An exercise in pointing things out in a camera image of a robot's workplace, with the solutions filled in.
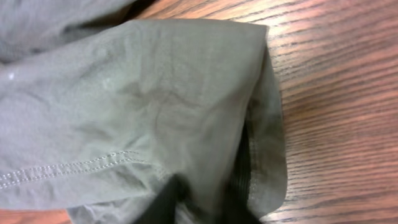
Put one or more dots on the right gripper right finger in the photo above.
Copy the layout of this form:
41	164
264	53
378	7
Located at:
234	209

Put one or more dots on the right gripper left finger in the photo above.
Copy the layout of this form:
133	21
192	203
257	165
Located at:
163	207

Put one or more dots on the grey shorts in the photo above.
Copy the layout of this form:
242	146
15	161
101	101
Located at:
101	114

